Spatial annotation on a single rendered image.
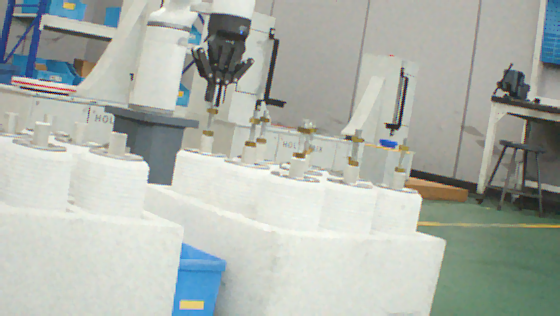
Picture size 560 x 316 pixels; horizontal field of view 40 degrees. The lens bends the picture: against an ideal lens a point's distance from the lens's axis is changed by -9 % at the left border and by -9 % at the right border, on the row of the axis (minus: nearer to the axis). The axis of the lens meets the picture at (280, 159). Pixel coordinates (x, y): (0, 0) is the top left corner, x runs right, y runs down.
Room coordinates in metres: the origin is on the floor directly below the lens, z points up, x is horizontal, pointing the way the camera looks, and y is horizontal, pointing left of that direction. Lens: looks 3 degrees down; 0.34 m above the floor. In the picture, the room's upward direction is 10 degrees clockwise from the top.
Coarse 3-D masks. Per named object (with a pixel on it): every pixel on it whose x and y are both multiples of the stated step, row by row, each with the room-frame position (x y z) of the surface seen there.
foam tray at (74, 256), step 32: (0, 224) 0.89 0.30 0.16; (32, 224) 0.92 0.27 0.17; (64, 224) 0.95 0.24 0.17; (96, 224) 0.98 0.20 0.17; (128, 224) 1.01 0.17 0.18; (160, 224) 1.04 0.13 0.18; (0, 256) 0.89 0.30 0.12; (32, 256) 0.92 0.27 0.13; (64, 256) 0.95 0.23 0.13; (96, 256) 0.98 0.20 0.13; (128, 256) 1.01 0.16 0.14; (160, 256) 1.04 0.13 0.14; (0, 288) 0.89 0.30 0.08; (32, 288) 0.92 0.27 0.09; (64, 288) 0.95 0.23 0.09; (96, 288) 0.98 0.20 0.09; (128, 288) 1.02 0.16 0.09; (160, 288) 1.05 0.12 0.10
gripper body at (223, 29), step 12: (216, 24) 1.43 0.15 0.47; (228, 24) 1.42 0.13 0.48; (240, 24) 1.43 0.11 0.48; (216, 36) 1.43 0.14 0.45; (228, 36) 1.45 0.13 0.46; (240, 36) 1.45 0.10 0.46; (216, 48) 1.44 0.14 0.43; (228, 48) 1.45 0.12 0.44; (240, 48) 1.47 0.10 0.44; (216, 60) 1.44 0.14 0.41; (228, 60) 1.46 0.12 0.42
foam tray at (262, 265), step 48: (192, 240) 1.32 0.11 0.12; (240, 240) 1.24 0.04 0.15; (288, 240) 1.18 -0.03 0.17; (336, 240) 1.24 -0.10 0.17; (384, 240) 1.32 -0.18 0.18; (432, 240) 1.40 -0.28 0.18; (240, 288) 1.22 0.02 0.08; (288, 288) 1.19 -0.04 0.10; (336, 288) 1.26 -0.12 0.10; (384, 288) 1.33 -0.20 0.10; (432, 288) 1.42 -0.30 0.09
